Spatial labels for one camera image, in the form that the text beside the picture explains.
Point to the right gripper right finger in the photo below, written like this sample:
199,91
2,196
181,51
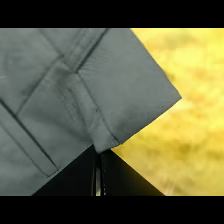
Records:
126,180

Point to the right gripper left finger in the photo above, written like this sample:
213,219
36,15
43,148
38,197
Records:
75,180

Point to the black pants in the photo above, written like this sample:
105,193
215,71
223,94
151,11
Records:
66,100

